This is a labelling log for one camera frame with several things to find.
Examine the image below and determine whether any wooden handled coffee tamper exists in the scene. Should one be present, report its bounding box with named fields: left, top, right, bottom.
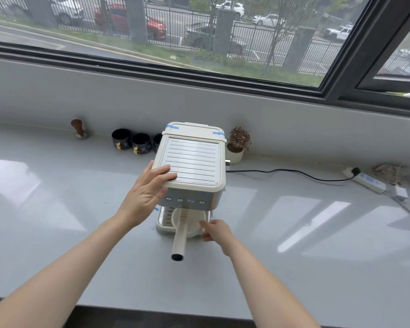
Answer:
left=71, top=119, right=88, bottom=140

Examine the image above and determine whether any white car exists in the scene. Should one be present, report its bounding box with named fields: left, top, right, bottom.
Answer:
left=252, top=14, right=286, bottom=28
left=214, top=0, right=245, bottom=20
left=47, top=0, right=85, bottom=26

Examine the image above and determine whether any person's right hand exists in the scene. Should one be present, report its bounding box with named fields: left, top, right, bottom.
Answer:
left=200, top=219, right=240, bottom=257

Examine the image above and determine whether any person's left hand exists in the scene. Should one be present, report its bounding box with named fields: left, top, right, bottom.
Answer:
left=118, top=160, right=178, bottom=229

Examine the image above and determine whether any cream handled portafilter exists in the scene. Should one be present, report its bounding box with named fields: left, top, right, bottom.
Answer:
left=171, top=209, right=189, bottom=262

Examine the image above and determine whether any black window frame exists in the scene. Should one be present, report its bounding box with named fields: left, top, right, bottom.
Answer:
left=0, top=0, right=410, bottom=117

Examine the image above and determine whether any thin tree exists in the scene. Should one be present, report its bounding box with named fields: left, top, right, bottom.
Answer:
left=264, top=0, right=320, bottom=73

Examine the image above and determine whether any crumpled clear plastic wrap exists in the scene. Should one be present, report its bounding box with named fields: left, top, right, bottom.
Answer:
left=372, top=163, right=410, bottom=185

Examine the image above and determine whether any red car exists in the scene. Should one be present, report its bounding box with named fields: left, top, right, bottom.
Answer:
left=94, top=3, right=167, bottom=41

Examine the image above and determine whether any grey fence pillar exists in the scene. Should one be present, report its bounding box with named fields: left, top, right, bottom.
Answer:
left=23, top=0, right=57, bottom=28
left=124, top=0, right=148, bottom=44
left=282, top=26, right=316, bottom=71
left=213, top=9, right=236, bottom=56

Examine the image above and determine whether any cream espresso machine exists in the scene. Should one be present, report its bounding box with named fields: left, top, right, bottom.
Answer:
left=155, top=121, right=231, bottom=236

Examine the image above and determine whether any small potted plant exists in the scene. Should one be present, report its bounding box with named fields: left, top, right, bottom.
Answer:
left=225, top=126, right=252, bottom=164

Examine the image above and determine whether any black metal fence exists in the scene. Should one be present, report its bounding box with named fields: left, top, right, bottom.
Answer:
left=0, top=0, right=343, bottom=76

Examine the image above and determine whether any white cup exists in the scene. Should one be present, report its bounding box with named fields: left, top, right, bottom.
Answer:
left=171, top=210, right=211, bottom=238

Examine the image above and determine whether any person's left forearm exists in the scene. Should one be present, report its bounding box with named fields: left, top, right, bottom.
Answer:
left=0, top=214, right=138, bottom=328

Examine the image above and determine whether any grey car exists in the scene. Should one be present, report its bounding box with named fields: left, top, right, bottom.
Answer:
left=183, top=23, right=247, bottom=55

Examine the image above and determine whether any black power cable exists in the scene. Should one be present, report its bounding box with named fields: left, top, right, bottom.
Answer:
left=226, top=168, right=356, bottom=183

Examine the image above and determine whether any white pickup truck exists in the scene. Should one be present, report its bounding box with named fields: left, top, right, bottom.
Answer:
left=323, top=25, right=353, bottom=41

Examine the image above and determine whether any white power strip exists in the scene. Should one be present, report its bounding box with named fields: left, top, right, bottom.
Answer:
left=342, top=167, right=387, bottom=194

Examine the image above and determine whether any person's right forearm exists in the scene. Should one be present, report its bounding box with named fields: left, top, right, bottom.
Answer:
left=221, top=242, right=322, bottom=328

